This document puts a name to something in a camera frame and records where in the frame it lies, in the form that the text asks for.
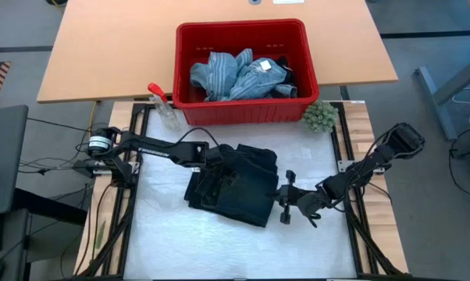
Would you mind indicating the white label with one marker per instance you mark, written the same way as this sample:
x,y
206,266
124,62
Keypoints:
x,y
287,1

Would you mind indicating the light blue jeans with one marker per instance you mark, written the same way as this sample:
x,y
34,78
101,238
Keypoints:
x,y
217,74

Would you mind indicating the black round floor object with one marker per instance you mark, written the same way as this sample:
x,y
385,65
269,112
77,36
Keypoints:
x,y
467,150

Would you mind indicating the red plastic laundry bin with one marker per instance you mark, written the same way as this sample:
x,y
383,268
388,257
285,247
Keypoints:
x,y
243,113

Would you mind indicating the green strip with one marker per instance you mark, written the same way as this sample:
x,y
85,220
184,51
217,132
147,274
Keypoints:
x,y
100,236

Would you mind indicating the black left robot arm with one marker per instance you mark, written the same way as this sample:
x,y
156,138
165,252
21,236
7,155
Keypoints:
x,y
157,150

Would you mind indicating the grey side desk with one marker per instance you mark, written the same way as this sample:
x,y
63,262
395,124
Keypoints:
x,y
4,164

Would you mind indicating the black garment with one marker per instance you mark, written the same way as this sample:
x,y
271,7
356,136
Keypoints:
x,y
287,72

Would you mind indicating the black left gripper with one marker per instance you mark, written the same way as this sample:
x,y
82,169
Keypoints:
x,y
221,162

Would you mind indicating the blue striped shirt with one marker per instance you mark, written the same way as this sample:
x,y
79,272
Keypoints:
x,y
258,82

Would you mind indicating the green artificial plant in pot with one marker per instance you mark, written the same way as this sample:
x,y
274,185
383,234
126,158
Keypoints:
x,y
320,116

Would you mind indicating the dark navy jeans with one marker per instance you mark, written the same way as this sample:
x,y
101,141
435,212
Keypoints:
x,y
250,195

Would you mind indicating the black aluminium table frame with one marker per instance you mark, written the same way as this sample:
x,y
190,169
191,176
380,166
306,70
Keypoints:
x,y
122,250

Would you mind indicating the grey metal table leg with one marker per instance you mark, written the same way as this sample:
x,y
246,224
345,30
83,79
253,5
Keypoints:
x,y
434,97

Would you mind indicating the light wooden desk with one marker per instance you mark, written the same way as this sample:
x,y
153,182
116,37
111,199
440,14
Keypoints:
x,y
336,47

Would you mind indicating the clear spray bottle red trigger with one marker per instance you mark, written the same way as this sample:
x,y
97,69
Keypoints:
x,y
166,111

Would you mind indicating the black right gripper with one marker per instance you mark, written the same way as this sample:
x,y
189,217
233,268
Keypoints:
x,y
309,203

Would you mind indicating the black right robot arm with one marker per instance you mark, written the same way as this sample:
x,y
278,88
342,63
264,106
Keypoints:
x,y
375,160

